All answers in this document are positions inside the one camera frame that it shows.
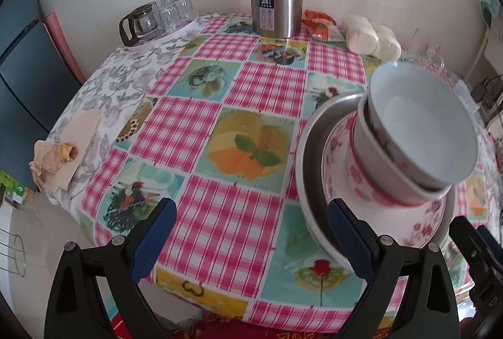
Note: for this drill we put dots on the pink board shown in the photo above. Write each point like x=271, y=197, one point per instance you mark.
x=59, y=36

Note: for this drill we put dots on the clear glass mug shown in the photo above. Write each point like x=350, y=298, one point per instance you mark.
x=422, y=52

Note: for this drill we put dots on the pink floral round plate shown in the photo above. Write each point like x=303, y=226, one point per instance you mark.
x=338, y=154

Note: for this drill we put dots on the grey floral tablecloth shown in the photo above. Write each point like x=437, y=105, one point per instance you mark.
x=114, y=83

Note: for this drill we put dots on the green cardboard box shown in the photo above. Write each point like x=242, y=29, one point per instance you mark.
x=11, y=185

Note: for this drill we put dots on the stainless steel basin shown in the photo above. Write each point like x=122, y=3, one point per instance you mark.
x=310, y=154

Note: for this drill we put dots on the round white tray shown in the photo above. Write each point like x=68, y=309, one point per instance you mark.
x=184, y=28

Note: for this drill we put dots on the small glass cup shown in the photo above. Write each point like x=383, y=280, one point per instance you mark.
x=167, y=1
x=182, y=7
x=169, y=18

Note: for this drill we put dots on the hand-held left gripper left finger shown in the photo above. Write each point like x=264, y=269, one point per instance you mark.
x=157, y=233

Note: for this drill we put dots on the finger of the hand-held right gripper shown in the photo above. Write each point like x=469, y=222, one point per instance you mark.
x=467, y=248
x=489, y=242

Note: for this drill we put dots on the light blue bowl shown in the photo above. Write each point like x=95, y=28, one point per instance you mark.
x=424, y=126

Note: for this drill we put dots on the dark grey cabinet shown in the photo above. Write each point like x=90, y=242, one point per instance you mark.
x=23, y=67

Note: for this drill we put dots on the beige folded paper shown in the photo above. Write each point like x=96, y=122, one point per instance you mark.
x=84, y=126

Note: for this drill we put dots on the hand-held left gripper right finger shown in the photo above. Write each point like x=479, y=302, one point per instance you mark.
x=351, y=240

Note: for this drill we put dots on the black charger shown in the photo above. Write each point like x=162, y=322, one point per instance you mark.
x=478, y=91

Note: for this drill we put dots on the bag of white steamed buns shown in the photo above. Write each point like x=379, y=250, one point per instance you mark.
x=365, y=34

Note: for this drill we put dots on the crumpled tissue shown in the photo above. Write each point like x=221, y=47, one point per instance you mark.
x=47, y=162

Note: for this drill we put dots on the orange snack packet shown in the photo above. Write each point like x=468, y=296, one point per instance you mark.
x=320, y=26

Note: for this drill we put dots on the strawberry print bowl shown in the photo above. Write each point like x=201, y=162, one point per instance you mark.
x=377, y=174

